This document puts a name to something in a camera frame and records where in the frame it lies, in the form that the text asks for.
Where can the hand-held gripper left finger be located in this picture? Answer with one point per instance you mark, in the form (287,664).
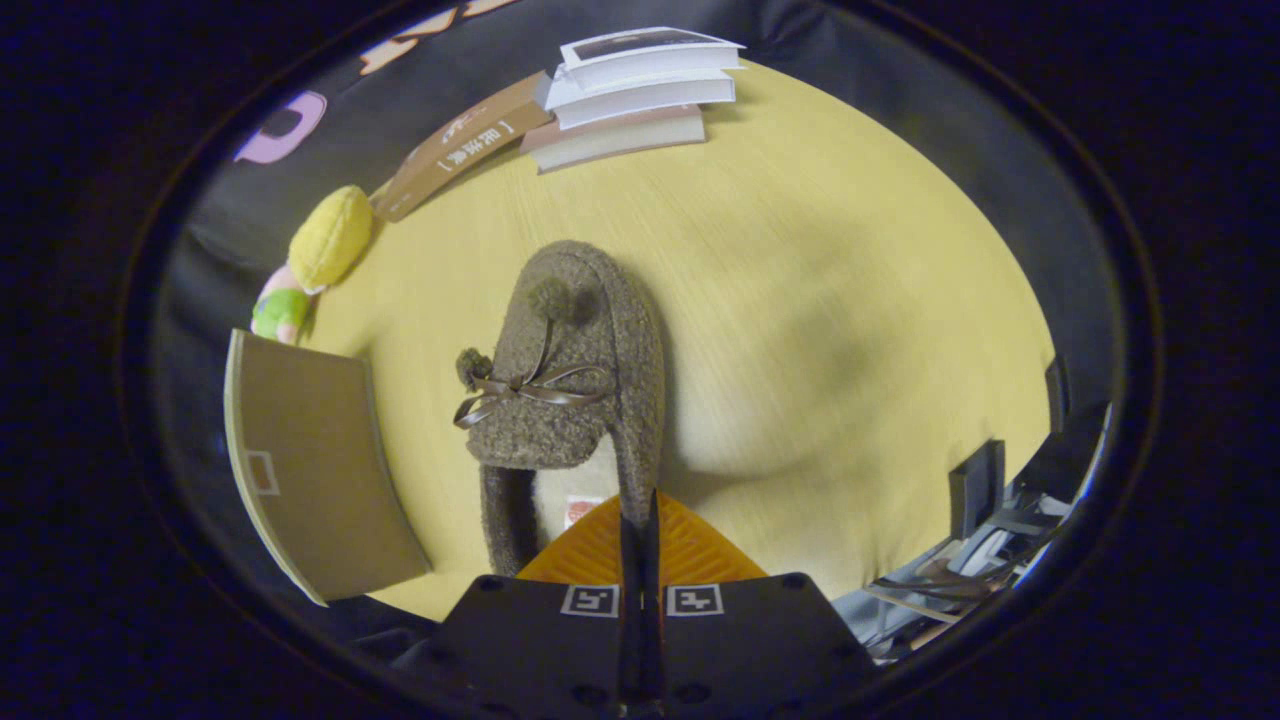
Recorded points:
(530,645)

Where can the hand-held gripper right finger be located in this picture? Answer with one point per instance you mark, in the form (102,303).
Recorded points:
(760,645)

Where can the brown fuzzy shoe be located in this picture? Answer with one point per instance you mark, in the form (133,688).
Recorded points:
(580,420)

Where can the beige storage box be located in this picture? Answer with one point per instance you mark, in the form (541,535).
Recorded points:
(320,470)

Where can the black chair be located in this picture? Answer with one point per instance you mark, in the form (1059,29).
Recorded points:
(1070,450)
(978,490)

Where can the pink star plush toy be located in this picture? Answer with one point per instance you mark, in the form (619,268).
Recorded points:
(282,310)

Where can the yellow round plush toy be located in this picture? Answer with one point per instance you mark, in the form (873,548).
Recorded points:
(330,238)

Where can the pale brown book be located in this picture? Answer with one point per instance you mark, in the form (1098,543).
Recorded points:
(620,138)

